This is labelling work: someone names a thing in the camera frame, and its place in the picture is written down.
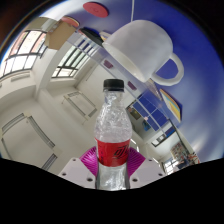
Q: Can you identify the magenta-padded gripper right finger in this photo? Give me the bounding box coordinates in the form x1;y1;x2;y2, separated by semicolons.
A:
126;147;166;190

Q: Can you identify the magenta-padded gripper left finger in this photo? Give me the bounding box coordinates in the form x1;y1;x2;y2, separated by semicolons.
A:
58;147;100;190

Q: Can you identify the clear red-label drink bottle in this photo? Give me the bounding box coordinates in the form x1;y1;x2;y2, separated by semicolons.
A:
93;78;133;191

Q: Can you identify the person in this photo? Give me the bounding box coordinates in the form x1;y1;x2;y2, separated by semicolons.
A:
186;151;201;166

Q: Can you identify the folded blue tennis table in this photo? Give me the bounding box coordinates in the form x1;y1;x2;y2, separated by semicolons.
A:
127;92;168;132

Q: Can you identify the brown armchair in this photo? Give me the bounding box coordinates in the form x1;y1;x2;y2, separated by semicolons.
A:
126;80;138;91
102;58;115;70

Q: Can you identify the white mug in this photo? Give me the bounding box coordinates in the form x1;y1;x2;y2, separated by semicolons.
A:
101;19;185;87

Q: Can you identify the black table tennis paddle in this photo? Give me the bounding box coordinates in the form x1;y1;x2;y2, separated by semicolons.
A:
79;27;105;46

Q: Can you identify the flat round red coaster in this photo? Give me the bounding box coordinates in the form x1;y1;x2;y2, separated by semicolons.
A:
82;1;110;19

